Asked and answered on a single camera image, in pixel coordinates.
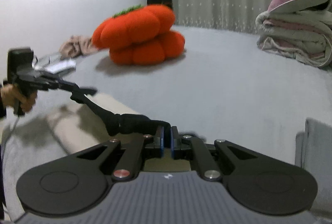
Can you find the cream and black raglan sweatshirt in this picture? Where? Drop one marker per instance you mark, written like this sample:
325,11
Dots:
124,123

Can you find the folded grey and pink quilt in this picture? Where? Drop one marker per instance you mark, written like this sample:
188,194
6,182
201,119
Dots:
295,35

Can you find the crumpled beige cloth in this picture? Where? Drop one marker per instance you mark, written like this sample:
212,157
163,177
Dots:
77,45

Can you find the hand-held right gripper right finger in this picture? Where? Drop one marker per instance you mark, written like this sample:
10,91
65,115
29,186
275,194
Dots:
172,141

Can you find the orange pumpkin cushion green stem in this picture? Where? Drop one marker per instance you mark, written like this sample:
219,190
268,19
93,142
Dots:
134,24

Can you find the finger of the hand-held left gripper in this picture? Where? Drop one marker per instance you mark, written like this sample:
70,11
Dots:
72,89

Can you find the white flat packet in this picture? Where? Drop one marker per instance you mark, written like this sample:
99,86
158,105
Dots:
57,64

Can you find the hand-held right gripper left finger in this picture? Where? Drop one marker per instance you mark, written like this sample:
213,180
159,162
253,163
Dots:
161,141

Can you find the person's left hand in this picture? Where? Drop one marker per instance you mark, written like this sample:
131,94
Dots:
9,97

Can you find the folded grey garment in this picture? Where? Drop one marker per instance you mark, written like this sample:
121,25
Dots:
316,151

